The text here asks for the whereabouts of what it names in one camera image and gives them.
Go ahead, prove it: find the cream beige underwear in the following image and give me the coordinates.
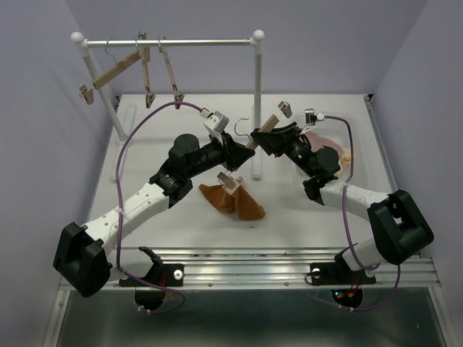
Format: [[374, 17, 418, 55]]
[[292, 147, 352, 178]]

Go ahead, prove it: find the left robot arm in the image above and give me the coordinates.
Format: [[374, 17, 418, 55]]
[[53, 132, 257, 297]]

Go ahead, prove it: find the white clothes rack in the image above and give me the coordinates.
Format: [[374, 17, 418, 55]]
[[70, 30, 267, 181]]

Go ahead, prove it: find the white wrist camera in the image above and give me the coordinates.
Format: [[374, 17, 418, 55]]
[[302, 108, 325, 133], [200, 108, 229, 141]]

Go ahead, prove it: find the empty beige clip hanger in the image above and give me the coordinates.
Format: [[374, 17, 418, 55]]
[[72, 37, 145, 105]]

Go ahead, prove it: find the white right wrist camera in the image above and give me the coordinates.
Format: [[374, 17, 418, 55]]
[[302, 108, 325, 133]]

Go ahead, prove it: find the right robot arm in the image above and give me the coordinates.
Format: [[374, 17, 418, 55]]
[[251, 124, 434, 282]]

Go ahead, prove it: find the beige hanger with brown underwear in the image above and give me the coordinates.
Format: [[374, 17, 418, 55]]
[[217, 101, 292, 195]]

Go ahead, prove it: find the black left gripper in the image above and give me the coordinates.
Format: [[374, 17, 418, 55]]
[[186, 131, 255, 179]]

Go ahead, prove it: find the beige hanger with pink underwear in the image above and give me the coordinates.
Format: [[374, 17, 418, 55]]
[[158, 43, 184, 110]]

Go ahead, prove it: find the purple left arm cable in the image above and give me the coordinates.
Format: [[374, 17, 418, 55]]
[[115, 101, 209, 314]]

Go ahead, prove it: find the clear plastic basket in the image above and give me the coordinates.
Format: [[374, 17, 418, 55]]
[[290, 112, 374, 189]]

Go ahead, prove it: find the beige clip hanger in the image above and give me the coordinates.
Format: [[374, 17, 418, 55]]
[[136, 45, 156, 109], [72, 37, 145, 105]]

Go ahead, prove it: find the aluminium mounting rail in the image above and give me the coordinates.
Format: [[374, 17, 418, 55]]
[[104, 247, 442, 290]]

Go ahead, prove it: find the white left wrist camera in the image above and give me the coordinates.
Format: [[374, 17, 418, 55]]
[[200, 108, 229, 141]]

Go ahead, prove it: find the brown underwear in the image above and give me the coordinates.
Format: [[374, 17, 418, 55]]
[[199, 184, 266, 221]]

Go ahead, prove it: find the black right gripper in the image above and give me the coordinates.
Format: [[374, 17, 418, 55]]
[[251, 121, 317, 177]]

